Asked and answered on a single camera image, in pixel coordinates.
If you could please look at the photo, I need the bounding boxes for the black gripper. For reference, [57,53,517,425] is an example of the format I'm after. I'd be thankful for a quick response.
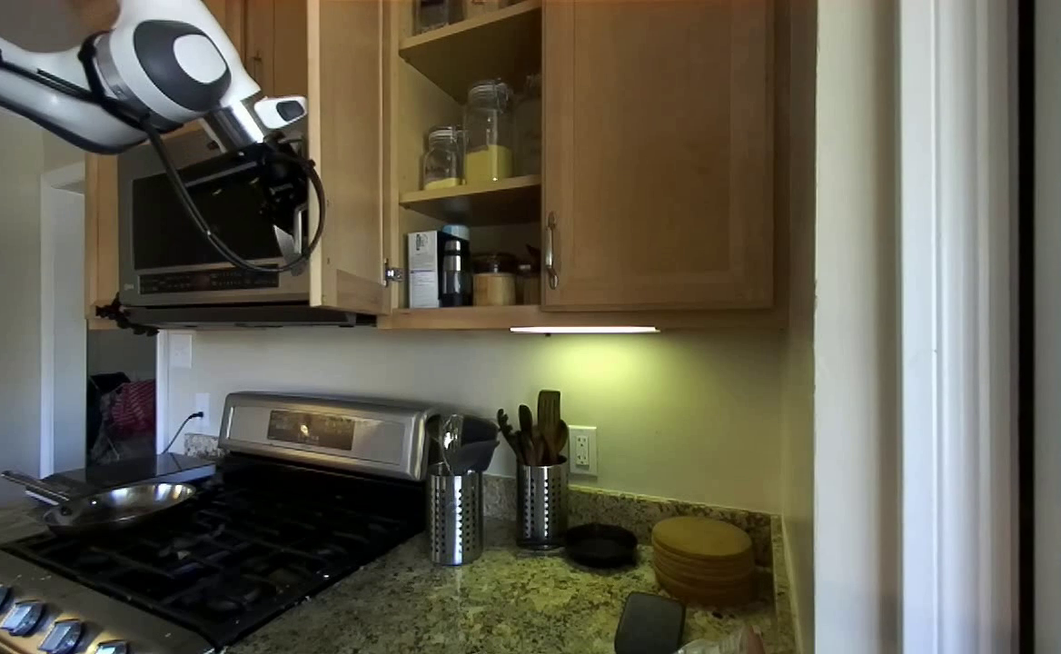
[230,131,321,265]

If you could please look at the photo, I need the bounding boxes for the wooden cupboard door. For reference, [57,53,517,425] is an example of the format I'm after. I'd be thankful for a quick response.
[305,0,391,316]
[538,0,780,316]

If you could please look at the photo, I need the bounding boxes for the closed wooden cupboard door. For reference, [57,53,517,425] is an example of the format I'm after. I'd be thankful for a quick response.
[538,0,780,316]

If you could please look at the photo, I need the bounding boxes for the stainless steel microwave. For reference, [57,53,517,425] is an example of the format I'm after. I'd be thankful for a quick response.
[111,134,316,312]

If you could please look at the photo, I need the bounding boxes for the white carton box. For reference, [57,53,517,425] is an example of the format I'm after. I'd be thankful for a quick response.
[403,226,443,312]

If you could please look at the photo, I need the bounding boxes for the black canister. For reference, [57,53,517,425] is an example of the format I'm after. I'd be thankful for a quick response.
[435,219,475,309]

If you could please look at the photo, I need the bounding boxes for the small glass jar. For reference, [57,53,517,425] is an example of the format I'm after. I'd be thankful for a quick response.
[417,120,469,197]

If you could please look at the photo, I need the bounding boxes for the wooden microwave cabinet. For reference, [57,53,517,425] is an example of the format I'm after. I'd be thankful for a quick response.
[80,0,316,334]

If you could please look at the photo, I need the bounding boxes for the small tan jar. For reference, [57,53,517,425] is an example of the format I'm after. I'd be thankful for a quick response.
[469,259,518,309]

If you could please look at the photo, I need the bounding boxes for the glass jar yellow contents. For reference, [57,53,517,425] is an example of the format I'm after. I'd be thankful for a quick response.
[460,76,518,190]

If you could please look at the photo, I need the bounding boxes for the small dark jar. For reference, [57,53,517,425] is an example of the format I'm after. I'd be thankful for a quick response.
[511,243,549,309]

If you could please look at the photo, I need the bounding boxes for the dark reddish bag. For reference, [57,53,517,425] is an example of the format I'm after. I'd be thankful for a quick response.
[83,371,159,473]

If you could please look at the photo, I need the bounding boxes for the black kitchen turner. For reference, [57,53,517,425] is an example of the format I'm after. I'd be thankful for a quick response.
[443,415,501,481]

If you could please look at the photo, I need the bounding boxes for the stainless steel gas stove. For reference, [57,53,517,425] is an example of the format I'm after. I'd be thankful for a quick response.
[0,389,501,654]

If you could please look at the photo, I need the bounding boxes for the black cooking utensil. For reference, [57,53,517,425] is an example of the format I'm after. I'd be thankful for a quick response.
[493,403,540,467]

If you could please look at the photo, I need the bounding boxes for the under-cabinet light strip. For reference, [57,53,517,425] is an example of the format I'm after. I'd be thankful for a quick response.
[504,320,665,343]

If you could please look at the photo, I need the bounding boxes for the silver frying pan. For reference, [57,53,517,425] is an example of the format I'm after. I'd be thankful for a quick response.
[0,464,202,533]

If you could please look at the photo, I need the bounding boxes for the wooden spatula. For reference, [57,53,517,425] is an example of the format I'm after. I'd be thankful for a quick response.
[535,385,575,467]

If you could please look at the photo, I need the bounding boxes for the ribbed steel utensil holder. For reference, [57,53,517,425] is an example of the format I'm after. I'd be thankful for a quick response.
[511,457,575,552]
[426,467,488,572]

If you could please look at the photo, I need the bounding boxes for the small black round dish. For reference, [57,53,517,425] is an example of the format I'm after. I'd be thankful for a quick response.
[562,519,644,574]

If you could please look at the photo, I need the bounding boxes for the white wall outlet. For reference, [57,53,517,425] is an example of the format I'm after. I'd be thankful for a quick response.
[190,389,213,457]
[568,421,604,481]

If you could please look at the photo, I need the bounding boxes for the wooden wall cupboard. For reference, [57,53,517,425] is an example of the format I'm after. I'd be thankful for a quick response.
[374,0,820,337]

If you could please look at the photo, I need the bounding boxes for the black power cord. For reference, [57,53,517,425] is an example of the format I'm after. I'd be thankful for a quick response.
[157,407,207,463]

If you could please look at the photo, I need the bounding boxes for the white door frame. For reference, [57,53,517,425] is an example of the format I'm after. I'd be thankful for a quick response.
[809,0,1061,654]

